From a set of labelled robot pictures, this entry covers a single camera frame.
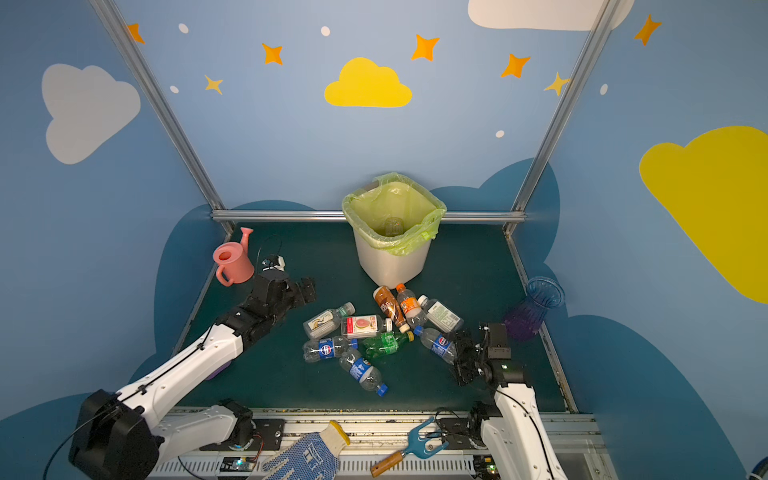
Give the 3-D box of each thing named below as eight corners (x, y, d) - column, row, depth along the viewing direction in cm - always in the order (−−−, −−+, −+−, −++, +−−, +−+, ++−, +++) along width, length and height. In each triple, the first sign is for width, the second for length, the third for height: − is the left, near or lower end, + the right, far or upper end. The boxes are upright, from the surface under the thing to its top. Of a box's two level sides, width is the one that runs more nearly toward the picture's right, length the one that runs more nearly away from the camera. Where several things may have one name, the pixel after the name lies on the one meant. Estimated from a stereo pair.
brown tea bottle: (397, 336, 92) (398, 331, 89) (372, 294, 101) (372, 288, 98) (410, 330, 93) (411, 324, 90) (385, 289, 103) (385, 282, 100)
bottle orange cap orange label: (412, 330, 93) (413, 325, 90) (391, 292, 102) (391, 286, 100) (428, 323, 95) (429, 318, 92) (405, 286, 104) (406, 281, 101)
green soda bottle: (363, 359, 87) (362, 356, 85) (359, 341, 91) (359, 337, 89) (410, 349, 90) (410, 345, 88) (405, 331, 93) (405, 328, 91)
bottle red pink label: (341, 338, 92) (340, 333, 89) (343, 320, 96) (342, 315, 93) (392, 338, 92) (392, 334, 89) (392, 320, 96) (392, 315, 93)
